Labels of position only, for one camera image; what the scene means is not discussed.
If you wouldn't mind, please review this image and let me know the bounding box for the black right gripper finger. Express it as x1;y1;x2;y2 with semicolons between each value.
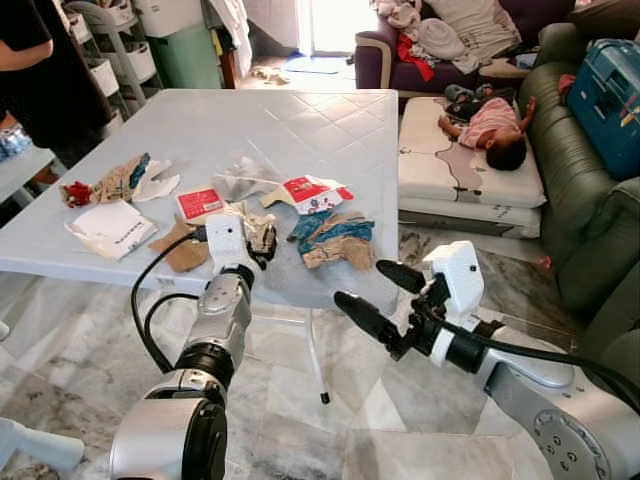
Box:
334;292;409;359
376;260;429;295

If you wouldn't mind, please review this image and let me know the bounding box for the blue brown wrapper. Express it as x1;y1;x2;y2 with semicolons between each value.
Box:
288;208;377;270

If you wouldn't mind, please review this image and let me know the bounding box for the grey tissue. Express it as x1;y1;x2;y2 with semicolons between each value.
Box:
212;157;282;202

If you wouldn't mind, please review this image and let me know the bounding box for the green bin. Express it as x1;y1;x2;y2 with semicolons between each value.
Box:
150;20;224;90

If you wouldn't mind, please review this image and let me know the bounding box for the red white package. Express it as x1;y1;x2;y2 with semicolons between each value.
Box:
262;176;354;216

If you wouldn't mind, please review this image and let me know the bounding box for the red card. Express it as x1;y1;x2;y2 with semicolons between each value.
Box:
176;186;228;221

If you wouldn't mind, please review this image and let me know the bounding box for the white floor mattress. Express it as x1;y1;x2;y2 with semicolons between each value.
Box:
398;96;548;239

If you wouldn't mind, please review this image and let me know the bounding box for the white paper napkin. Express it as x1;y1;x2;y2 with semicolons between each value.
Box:
135;160;182;202

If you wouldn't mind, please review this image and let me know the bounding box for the white plastic folding table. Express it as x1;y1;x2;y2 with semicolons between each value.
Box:
0;88;401;405

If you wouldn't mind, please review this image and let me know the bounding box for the white paper bag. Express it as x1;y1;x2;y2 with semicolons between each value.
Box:
65;200;159;262

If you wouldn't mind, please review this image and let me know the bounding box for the sleeping child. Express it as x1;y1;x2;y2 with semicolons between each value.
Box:
440;85;539;172

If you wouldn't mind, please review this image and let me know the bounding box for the green leather sofa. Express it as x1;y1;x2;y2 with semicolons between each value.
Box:
518;22;640;391

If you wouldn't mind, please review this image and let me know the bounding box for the small red wrapper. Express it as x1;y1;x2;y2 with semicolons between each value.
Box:
62;180;94;208

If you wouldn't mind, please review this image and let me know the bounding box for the blue door mat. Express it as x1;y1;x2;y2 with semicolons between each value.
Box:
283;55;352;77

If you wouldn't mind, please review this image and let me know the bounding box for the purple sofa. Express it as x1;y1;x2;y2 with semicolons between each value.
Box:
355;0;579;97

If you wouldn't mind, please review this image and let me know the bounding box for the red cloth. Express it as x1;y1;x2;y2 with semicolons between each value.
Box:
396;33;437;82

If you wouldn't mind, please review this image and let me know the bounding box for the grey shelf rack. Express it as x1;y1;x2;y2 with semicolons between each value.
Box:
60;0;163;113

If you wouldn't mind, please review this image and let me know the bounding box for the grey side table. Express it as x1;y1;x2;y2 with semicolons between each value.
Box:
0;146;57;207

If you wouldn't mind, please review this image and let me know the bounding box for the white storage box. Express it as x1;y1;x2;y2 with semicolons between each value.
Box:
135;0;207;39

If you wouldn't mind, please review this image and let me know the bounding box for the grey blanket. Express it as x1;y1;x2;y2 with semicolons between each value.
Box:
420;0;523;74

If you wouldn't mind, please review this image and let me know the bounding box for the person in black clothes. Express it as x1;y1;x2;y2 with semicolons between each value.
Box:
0;0;113;167

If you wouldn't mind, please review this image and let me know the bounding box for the blue hard case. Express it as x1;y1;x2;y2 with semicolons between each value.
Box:
566;38;640;182

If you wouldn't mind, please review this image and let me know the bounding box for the white plastic leg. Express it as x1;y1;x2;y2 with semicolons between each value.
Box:
0;417;87;473

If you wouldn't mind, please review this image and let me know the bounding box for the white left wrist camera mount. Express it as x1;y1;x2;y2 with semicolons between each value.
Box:
205;212;252;269

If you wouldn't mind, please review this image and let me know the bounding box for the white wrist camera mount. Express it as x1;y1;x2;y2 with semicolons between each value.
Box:
423;241;486;319
205;212;252;269

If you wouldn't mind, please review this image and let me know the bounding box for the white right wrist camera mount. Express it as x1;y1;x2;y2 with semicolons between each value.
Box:
423;241;486;319

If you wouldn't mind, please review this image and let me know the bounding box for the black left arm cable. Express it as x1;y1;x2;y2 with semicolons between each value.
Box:
130;228;213;373

